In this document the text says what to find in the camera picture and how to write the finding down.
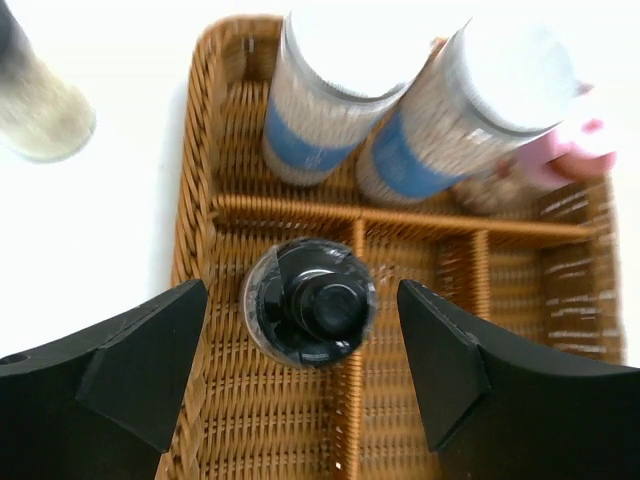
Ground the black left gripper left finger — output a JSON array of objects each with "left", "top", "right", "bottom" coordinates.
[{"left": 1, "top": 280, "right": 207, "bottom": 479}]

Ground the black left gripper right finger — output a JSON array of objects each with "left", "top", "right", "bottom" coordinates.
[{"left": 397, "top": 280, "right": 639, "bottom": 479}]

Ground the grey dome cap shaker bottle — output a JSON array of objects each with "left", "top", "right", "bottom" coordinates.
[{"left": 1, "top": 2, "right": 96, "bottom": 162}]

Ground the black knob grinder bottle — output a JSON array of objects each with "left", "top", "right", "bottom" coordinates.
[{"left": 239, "top": 237, "right": 377, "bottom": 368}]

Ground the blue label jar silver lid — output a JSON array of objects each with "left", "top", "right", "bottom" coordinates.
[
  {"left": 356, "top": 14, "right": 578, "bottom": 205},
  {"left": 262, "top": 1, "right": 423, "bottom": 186}
]

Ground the brown wicker divided basket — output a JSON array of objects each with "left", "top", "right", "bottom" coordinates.
[{"left": 157, "top": 15, "right": 624, "bottom": 479}]

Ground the pink cap spice bottle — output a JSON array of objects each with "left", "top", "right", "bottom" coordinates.
[{"left": 452, "top": 84, "right": 619, "bottom": 216}]

